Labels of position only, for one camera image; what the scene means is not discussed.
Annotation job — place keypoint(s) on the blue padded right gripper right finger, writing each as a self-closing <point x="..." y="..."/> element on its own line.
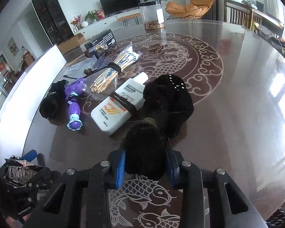
<point x="174" y="160"/>

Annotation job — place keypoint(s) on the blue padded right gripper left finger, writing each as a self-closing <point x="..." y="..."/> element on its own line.
<point x="115" y="174"/>

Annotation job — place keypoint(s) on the bagged wooden sticks bundle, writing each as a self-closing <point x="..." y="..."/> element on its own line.
<point x="103" y="81"/>

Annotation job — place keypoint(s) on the white sunscreen bottle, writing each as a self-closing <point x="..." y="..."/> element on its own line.
<point x="120" y="105"/>

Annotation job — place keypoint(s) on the white storage bin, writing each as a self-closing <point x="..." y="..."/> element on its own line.
<point x="21" y="105"/>

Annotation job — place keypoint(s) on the purple toy figure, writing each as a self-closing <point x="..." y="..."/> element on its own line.
<point x="73" y="92"/>

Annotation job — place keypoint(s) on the black folded cloth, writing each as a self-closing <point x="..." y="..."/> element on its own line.
<point x="52" y="103"/>

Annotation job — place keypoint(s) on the clear plastic case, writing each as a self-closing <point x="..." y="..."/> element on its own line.
<point x="83" y="64"/>

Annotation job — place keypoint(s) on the small gold perfume bottle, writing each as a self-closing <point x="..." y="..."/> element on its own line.
<point x="97" y="51"/>

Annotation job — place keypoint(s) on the black rectangular box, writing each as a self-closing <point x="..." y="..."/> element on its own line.
<point x="103" y="37"/>

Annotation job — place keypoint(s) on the cardboard box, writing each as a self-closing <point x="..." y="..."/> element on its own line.
<point x="71" y="43"/>

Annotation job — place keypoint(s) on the white tv cabinet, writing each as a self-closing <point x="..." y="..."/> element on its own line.
<point x="107" y="23"/>

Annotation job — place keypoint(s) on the wooden bench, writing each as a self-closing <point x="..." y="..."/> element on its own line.
<point x="125" y="19"/>

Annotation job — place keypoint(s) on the red flowers in vase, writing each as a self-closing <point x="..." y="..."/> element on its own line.
<point x="76" y="22"/>

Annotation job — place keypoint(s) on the clear cylindrical jar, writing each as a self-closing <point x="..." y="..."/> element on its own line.
<point x="152" y="15"/>

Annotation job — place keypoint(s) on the orange lounge chair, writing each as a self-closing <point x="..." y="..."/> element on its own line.
<point x="196" y="9"/>

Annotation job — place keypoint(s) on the wooden dining chair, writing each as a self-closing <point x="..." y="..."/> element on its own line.
<point x="238" y="13"/>

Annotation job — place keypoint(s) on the black flat television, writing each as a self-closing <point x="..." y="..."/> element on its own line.
<point x="113" y="7"/>

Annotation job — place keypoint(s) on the black display cabinet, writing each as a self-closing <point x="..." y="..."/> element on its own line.
<point x="53" y="20"/>

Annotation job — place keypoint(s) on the thin frame eyeglasses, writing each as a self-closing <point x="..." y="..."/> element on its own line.
<point x="78" y="73"/>

